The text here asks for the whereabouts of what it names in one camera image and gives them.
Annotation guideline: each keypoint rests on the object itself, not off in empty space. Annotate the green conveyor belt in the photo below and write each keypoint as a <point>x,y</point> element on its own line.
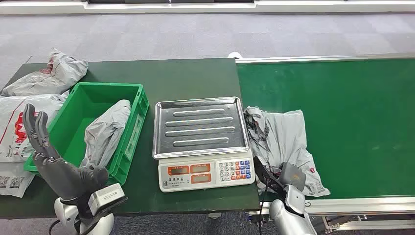
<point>340,113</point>

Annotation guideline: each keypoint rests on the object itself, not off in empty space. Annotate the aluminium conveyor frame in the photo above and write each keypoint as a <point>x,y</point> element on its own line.
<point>356,206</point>

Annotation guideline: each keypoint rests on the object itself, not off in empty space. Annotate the green plastic crate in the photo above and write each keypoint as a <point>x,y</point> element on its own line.
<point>87,107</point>

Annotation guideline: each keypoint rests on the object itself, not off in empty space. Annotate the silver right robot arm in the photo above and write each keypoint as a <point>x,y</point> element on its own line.
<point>288,223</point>

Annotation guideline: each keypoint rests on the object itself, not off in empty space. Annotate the crumpled grey package red marks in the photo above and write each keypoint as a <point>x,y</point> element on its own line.
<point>55,81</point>

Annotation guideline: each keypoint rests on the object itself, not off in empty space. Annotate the white package with QR codes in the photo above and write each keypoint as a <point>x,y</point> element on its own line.
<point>16,185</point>

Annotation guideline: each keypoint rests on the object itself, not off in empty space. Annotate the grey package with black lettering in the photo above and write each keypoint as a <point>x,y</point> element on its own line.
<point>285,139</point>

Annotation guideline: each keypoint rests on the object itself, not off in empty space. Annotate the white scale with steel tray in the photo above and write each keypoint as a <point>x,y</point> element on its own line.
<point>197,129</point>

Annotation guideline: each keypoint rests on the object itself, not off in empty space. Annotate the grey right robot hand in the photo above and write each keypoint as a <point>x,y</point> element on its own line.
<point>293,176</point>

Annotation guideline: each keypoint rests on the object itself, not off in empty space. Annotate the plain grey courier package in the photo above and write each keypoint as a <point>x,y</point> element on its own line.
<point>103,133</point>

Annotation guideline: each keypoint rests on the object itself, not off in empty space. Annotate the white package large red logo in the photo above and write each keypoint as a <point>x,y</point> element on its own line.
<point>8,129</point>

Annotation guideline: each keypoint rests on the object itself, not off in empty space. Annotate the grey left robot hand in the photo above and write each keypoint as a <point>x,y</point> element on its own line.
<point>64,178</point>

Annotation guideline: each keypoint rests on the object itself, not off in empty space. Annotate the white conveyor end roller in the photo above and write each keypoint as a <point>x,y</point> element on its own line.
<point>235,55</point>

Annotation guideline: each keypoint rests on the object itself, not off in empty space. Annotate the dark green table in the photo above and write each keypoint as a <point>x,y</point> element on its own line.
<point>181,77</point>

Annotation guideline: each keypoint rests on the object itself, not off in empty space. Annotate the white wall skirting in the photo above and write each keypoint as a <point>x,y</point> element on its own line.
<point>324,6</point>

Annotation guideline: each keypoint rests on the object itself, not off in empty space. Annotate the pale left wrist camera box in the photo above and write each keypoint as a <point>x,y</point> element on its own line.
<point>105,198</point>

